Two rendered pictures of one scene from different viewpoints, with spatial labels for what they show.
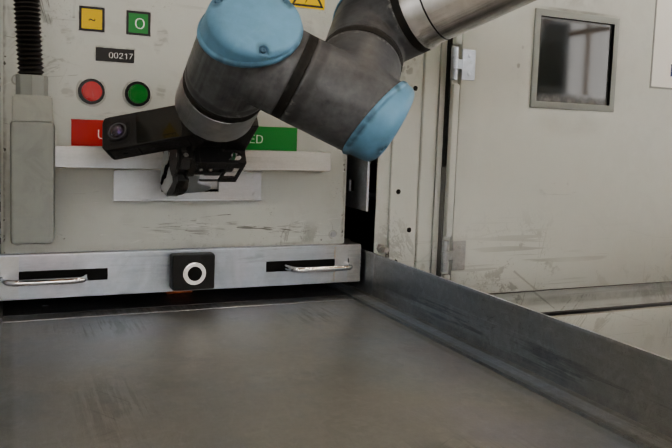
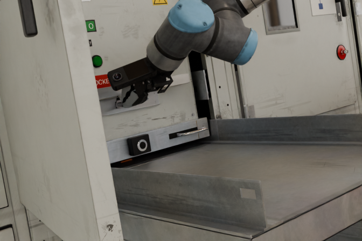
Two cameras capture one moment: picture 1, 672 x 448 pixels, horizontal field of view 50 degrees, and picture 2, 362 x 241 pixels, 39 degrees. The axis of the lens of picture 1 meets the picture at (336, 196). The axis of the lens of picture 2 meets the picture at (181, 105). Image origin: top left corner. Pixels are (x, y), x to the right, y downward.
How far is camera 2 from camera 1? 0.56 m
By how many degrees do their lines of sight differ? 14
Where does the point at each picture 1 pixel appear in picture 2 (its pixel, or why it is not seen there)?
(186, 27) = (111, 23)
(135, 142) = (128, 79)
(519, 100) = (261, 32)
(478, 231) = (257, 99)
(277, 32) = (206, 15)
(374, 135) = (248, 52)
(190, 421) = not seen: hidden behind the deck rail
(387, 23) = (233, 5)
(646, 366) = not seen: outside the picture
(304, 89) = (219, 37)
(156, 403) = not seen: hidden behind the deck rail
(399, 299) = (238, 136)
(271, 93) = (206, 42)
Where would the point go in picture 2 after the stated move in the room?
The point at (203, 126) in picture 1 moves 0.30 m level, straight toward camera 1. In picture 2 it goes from (167, 64) to (235, 50)
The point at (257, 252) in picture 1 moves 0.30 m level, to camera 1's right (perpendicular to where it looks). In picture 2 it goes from (164, 130) to (259, 112)
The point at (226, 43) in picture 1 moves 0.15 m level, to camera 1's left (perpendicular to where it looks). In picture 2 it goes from (190, 23) to (120, 33)
